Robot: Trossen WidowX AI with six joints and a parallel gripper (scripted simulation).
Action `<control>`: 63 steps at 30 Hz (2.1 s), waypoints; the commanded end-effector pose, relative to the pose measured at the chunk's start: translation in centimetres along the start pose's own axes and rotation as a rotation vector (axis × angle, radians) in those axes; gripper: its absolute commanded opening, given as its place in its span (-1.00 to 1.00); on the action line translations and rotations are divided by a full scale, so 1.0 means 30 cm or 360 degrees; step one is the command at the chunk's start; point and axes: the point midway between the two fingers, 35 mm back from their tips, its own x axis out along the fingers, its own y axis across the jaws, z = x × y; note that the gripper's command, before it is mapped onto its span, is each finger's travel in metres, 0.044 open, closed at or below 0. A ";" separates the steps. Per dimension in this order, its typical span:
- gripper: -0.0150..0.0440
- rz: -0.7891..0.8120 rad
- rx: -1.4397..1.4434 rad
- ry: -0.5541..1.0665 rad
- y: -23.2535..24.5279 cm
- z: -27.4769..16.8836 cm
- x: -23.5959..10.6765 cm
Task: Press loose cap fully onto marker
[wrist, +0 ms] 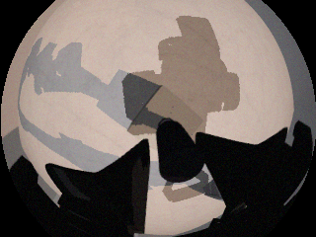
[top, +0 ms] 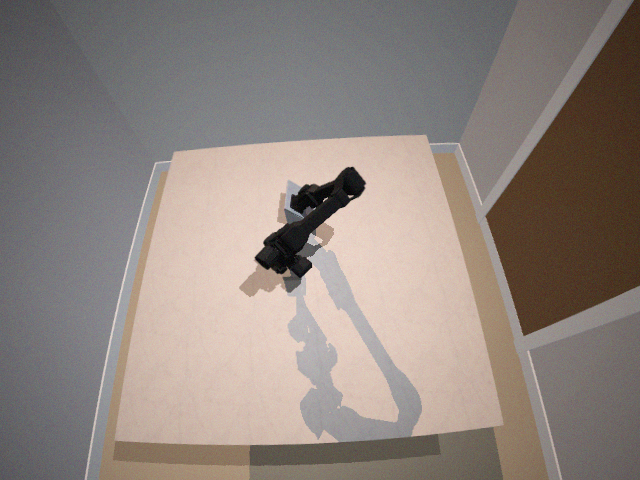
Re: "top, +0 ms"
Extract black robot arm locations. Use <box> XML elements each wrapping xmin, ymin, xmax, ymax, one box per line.
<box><xmin>255</xmin><ymin>167</ymin><xmax>367</xmax><ymax>275</ymax></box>

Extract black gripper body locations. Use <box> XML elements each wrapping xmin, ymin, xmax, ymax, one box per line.
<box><xmin>263</xmin><ymin>232</ymin><xmax>312</xmax><ymax>278</ymax></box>

